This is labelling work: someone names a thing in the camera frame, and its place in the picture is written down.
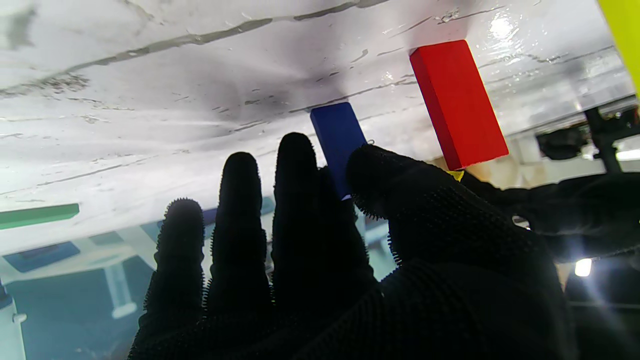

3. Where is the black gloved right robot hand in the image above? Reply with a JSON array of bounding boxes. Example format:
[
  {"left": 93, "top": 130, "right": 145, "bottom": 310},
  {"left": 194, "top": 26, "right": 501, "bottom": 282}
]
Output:
[{"left": 127, "top": 132, "right": 576, "bottom": 360}]

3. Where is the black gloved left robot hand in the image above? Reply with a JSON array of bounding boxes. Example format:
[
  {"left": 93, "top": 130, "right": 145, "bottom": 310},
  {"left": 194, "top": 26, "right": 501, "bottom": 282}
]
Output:
[{"left": 462, "top": 170, "right": 640, "bottom": 263}]

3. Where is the red domino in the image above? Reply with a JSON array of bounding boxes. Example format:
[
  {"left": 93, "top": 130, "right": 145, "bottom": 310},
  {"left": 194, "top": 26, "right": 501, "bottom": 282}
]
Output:
[{"left": 409, "top": 39, "right": 510, "bottom": 171}]

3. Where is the blue domino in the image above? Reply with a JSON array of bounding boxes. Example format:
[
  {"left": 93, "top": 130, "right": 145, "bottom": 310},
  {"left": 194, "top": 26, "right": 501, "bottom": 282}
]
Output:
[{"left": 309, "top": 102, "right": 368, "bottom": 200}]

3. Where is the yellow domino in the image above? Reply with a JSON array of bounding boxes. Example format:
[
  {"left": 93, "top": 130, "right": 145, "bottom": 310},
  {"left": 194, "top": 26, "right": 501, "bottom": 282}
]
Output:
[{"left": 597, "top": 0, "right": 640, "bottom": 96}]

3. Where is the green domino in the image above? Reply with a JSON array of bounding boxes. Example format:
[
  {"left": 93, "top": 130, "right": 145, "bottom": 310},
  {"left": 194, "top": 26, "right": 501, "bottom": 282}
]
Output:
[{"left": 0, "top": 202, "right": 81, "bottom": 231}]

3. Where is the printed laboratory backdrop banner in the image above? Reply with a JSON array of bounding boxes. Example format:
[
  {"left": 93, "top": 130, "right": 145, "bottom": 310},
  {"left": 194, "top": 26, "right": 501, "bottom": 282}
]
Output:
[{"left": 0, "top": 197, "right": 396, "bottom": 360}]

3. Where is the black left wrist camera bracket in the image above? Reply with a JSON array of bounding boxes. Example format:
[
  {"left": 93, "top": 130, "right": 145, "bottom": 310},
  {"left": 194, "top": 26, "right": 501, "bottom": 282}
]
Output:
[{"left": 536, "top": 106, "right": 640, "bottom": 173}]

